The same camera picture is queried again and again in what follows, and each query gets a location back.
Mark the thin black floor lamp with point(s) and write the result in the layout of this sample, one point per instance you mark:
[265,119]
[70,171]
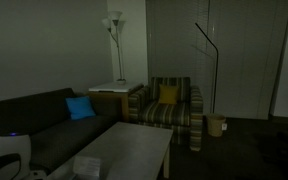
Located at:
[216,66]

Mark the small white tag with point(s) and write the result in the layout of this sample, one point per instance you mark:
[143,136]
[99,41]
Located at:
[224,127]

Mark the striped armchair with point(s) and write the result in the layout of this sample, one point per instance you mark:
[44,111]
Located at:
[165,113]

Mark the window blinds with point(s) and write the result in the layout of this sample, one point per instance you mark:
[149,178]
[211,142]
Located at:
[177,40]

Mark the dark fabric sofa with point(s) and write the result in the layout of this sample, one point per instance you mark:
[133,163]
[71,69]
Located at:
[57,133]

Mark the wooden side table white top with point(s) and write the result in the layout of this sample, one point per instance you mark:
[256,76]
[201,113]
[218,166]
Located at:
[115,88]

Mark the blue pillow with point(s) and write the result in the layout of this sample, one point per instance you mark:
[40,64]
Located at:
[80,108]

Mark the wicker waste basket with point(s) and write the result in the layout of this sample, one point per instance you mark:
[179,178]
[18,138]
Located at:
[215,125]

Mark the yellow pillow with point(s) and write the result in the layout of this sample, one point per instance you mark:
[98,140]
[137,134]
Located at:
[168,94]

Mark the floor lamp white shades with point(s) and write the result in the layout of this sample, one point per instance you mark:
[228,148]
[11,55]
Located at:
[119,56]

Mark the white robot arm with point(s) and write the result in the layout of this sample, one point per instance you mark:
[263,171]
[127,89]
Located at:
[10,153]

